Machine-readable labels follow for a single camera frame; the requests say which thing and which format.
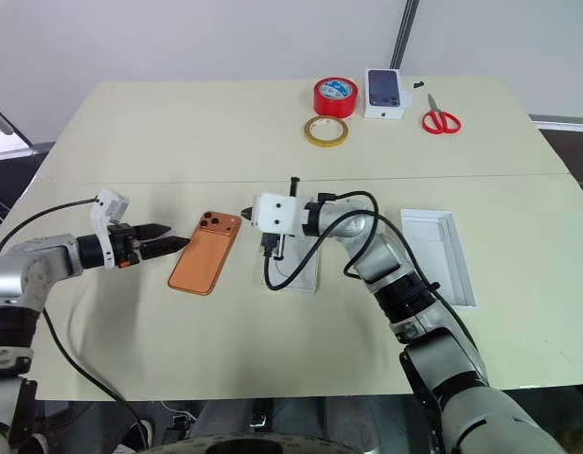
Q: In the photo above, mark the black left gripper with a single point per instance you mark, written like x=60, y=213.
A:
x=126, y=246

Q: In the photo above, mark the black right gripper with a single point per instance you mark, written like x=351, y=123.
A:
x=278, y=247

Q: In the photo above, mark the orange smartphone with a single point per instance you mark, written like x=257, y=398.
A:
x=204, y=257

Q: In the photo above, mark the white phone box base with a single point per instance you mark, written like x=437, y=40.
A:
x=305, y=279

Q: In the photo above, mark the orange phone box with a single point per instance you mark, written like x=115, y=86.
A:
x=433, y=250

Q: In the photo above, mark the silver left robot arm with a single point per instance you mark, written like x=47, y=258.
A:
x=36, y=265

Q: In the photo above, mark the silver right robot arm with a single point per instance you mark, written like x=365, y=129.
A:
x=391, y=255

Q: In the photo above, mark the white box with dark phone print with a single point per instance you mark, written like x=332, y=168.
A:
x=383, y=92

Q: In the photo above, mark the yellow clear tape roll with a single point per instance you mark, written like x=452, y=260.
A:
x=310, y=134

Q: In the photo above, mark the red tape roll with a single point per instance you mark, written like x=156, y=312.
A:
x=334, y=101

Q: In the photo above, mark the small black object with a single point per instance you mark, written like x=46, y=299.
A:
x=418, y=84

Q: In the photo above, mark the grey metal pole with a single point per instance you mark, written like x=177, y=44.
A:
x=402, y=33

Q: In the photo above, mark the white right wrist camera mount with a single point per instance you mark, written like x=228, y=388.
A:
x=277, y=213

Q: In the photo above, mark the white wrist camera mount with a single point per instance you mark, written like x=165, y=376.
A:
x=277, y=213
x=109, y=203

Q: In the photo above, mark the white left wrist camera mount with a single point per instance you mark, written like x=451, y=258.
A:
x=109, y=203

